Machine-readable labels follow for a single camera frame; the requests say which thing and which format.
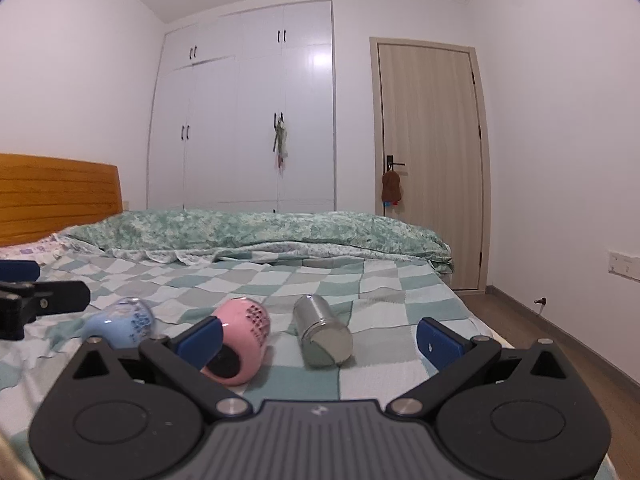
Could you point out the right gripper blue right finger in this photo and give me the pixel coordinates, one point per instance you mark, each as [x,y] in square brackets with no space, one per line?
[448,351]

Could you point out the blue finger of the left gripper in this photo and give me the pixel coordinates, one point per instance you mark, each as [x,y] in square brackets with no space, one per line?
[19,271]
[59,297]

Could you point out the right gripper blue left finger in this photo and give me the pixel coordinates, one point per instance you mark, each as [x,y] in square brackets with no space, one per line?
[193,348]

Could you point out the pink steel cup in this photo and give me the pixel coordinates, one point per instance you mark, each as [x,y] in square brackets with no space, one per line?
[246,327]

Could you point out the light blue cartoon cup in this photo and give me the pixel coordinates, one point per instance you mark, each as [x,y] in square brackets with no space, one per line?
[123,325]

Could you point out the stainless steel cylindrical cup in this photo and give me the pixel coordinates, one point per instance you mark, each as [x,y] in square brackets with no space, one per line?
[324,340]

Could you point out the floral pillow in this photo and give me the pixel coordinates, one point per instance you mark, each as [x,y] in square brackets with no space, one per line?
[43,252]

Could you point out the wooden headboard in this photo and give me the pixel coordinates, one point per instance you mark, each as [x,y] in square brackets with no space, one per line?
[43,195]

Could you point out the green checkered blanket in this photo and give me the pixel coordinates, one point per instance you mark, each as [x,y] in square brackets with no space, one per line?
[380,301]

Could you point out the green floral quilt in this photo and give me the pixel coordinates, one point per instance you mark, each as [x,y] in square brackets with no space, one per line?
[194,236]

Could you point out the white wardrobe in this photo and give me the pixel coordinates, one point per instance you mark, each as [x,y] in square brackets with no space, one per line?
[219,85]

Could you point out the beige wooden door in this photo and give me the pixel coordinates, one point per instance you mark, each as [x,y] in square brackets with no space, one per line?
[429,112]

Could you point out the black door handle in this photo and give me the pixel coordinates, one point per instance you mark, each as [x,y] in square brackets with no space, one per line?
[391,163]

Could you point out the white wall socket panel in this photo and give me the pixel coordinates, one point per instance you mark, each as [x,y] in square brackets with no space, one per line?
[623,265]

